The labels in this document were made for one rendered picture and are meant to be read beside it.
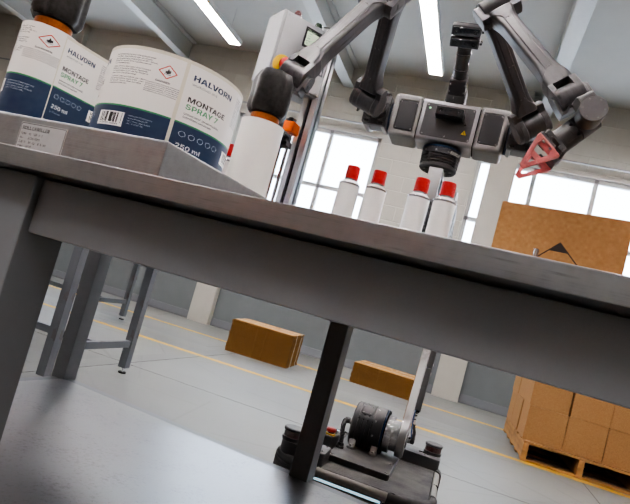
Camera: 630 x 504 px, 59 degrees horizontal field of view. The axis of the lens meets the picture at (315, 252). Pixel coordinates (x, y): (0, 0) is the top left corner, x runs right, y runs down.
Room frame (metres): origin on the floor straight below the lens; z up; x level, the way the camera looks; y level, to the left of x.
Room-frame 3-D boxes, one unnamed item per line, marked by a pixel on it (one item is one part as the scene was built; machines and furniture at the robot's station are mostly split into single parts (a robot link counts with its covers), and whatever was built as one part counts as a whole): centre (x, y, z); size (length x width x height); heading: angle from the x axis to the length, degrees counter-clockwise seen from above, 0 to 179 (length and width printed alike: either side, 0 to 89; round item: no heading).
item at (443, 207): (1.25, -0.25, 0.98); 0.05 x 0.05 x 0.20
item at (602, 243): (1.45, -0.61, 0.99); 0.30 x 0.24 x 0.27; 62
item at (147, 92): (0.84, 0.27, 0.95); 0.20 x 0.20 x 0.14
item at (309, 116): (1.56, 0.12, 1.17); 0.04 x 0.04 x 0.67; 67
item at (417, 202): (1.27, -0.20, 0.98); 0.05 x 0.05 x 0.20
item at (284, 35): (1.53, 0.20, 1.38); 0.17 x 0.10 x 0.19; 122
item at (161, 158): (1.05, 0.42, 0.86); 0.80 x 0.67 x 0.05; 67
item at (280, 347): (5.70, 0.24, 0.16); 0.64 x 0.53 x 0.31; 78
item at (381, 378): (5.85, -1.06, 0.10); 0.64 x 0.52 x 0.20; 71
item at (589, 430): (4.58, -2.36, 0.45); 1.20 x 0.83 x 0.89; 165
